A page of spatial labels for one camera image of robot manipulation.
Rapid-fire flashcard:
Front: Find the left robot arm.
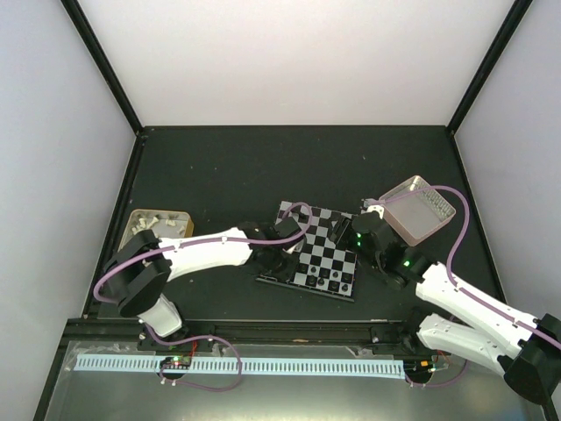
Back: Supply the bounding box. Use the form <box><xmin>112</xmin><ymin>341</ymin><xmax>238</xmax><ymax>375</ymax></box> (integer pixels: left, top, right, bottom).
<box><xmin>93</xmin><ymin>218</ymin><xmax>309</xmax><ymax>350</ymax></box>

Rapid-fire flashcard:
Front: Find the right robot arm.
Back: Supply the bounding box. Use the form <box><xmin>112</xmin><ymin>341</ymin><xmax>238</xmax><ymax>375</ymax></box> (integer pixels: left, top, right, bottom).
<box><xmin>328</xmin><ymin>211</ymin><xmax>560</xmax><ymax>405</ymax></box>

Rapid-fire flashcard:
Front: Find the gold tin with white pieces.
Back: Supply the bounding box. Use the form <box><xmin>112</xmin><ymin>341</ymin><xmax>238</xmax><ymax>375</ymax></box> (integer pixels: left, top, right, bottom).
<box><xmin>117</xmin><ymin>209</ymin><xmax>194</xmax><ymax>250</ymax></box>

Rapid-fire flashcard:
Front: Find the black and white chessboard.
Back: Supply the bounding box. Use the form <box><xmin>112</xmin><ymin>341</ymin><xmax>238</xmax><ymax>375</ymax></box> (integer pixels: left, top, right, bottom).
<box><xmin>256</xmin><ymin>206</ymin><xmax>357</xmax><ymax>303</ymax></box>

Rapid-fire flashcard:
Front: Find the pink metal tin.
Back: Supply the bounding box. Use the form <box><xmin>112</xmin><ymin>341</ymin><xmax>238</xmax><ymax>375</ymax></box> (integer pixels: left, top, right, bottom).
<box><xmin>379</xmin><ymin>175</ymin><xmax>456</xmax><ymax>246</ymax></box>

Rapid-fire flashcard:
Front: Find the white slotted cable duct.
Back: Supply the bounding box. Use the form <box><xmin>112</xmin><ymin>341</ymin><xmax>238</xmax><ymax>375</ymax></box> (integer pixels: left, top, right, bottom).
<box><xmin>74</xmin><ymin>354</ymin><xmax>405</xmax><ymax>380</ymax></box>

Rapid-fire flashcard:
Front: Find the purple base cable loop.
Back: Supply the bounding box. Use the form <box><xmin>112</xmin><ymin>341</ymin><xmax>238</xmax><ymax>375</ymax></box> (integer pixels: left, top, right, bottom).
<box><xmin>144</xmin><ymin>335</ymin><xmax>243</xmax><ymax>392</ymax></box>

